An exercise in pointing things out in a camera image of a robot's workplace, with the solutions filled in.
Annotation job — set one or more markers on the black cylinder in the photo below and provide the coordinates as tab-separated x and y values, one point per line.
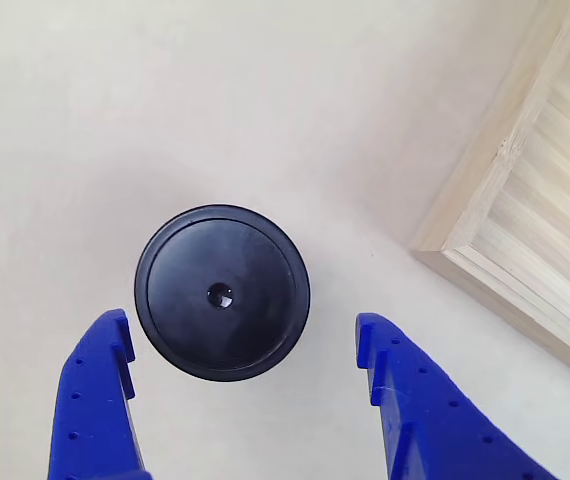
222	295

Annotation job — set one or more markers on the wooden box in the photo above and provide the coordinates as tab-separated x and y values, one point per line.
530	200

